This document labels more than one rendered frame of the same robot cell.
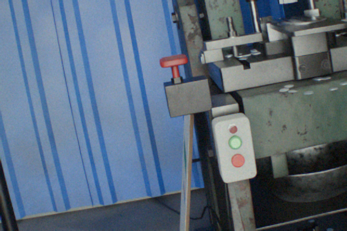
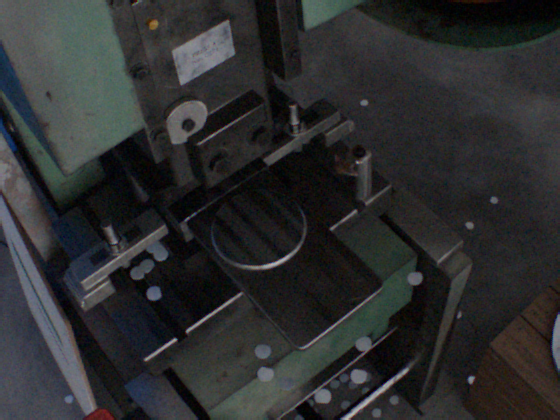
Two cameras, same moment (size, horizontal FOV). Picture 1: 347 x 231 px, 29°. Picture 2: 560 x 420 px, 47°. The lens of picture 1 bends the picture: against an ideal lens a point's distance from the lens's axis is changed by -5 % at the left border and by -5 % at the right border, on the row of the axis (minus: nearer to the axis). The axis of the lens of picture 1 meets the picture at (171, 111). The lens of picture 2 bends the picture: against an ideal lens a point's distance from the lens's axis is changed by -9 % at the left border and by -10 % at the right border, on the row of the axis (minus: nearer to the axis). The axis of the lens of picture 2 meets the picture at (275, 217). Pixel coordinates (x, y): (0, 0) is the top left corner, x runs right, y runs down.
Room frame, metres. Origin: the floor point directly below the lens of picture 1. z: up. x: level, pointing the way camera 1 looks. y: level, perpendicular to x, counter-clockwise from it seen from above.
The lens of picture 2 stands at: (1.17, -0.12, 1.55)
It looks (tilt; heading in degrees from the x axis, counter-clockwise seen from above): 54 degrees down; 332
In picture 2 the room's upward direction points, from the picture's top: 10 degrees counter-clockwise
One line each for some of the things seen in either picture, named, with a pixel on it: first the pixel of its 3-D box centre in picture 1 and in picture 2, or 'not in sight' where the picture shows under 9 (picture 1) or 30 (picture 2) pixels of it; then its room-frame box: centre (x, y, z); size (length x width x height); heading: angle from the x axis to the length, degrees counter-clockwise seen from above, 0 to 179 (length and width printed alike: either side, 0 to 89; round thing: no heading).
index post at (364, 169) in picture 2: not in sight; (359, 171); (1.66, -0.53, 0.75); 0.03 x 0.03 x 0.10; 2
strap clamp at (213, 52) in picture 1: (229, 37); (111, 247); (1.78, -0.18, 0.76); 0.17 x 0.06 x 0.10; 92
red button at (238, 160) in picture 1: (238, 160); not in sight; (1.42, -0.12, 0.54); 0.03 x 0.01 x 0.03; 92
